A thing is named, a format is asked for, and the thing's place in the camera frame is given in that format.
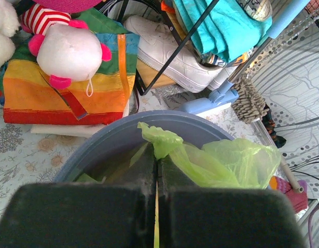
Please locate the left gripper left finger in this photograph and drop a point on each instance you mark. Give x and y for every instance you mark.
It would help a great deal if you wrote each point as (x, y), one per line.
(118, 211)

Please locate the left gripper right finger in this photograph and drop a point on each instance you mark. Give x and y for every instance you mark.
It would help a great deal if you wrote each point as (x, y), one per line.
(192, 216)

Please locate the green trash bag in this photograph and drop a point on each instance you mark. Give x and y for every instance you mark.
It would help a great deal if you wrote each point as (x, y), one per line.
(238, 164)

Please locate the blue trash bin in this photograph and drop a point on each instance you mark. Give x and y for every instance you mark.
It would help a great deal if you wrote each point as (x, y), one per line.
(123, 135)

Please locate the magenta cloth bag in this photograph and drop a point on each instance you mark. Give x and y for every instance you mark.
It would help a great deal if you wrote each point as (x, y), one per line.
(70, 6)

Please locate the purple orange sock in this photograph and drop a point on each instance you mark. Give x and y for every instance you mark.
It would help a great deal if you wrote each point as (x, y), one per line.
(299, 201)

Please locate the rainbow striped cloth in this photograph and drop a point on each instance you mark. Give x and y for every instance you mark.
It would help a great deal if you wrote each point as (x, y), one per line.
(27, 97)

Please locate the wooden metal shelf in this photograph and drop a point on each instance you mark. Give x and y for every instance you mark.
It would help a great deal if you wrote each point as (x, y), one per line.
(212, 60)

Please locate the pink plush doll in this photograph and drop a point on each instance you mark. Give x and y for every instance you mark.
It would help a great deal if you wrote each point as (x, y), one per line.
(65, 48)

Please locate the white shoe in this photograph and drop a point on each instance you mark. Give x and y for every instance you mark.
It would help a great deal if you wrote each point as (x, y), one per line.
(156, 45)

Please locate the teal folded cloth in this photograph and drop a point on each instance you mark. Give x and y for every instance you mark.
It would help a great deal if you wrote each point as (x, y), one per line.
(228, 31)

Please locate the white plush sheep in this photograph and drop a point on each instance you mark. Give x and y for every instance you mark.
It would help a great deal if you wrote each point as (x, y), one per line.
(9, 25)

